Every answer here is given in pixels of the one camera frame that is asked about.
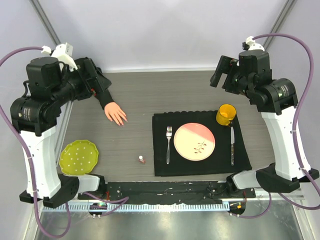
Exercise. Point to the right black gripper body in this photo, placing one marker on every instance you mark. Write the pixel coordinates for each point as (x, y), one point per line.
(233, 80)

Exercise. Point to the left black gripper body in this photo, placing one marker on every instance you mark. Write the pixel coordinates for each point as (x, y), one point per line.
(92, 85)

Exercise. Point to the nail polish bottle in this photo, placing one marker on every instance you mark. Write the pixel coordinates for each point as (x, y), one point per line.
(141, 159)

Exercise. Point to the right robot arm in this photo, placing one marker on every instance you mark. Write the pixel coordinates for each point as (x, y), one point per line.
(276, 100)

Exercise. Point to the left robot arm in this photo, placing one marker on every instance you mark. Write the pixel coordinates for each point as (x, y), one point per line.
(53, 83)

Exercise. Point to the black sleeve cloth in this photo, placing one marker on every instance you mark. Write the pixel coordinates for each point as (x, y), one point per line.
(104, 98)

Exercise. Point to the yellow mug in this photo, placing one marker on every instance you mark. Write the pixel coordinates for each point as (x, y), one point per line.
(226, 114)

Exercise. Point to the table knife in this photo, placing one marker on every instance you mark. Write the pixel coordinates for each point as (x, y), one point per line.
(232, 142)

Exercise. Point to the pink cream plate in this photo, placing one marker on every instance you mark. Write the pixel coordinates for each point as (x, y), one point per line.
(194, 142)

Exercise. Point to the green dotted plate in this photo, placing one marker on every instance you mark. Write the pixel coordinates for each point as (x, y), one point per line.
(78, 158)

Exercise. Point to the black placemat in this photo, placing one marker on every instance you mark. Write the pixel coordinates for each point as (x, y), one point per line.
(217, 163)

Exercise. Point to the silver fork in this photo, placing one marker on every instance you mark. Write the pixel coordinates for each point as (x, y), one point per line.
(168, 136)

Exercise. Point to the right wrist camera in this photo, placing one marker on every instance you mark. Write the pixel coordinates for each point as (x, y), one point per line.
(250, 44)

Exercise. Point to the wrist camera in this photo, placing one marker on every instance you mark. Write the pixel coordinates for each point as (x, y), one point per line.
(62, 52)
(250, 44)

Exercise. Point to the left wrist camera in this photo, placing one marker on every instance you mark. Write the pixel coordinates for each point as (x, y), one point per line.
(62, 52)

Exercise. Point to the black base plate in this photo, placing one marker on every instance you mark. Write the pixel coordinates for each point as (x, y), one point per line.
(173, 192)

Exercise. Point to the white cable duct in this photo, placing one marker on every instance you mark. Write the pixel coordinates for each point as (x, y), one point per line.
(91, 206)

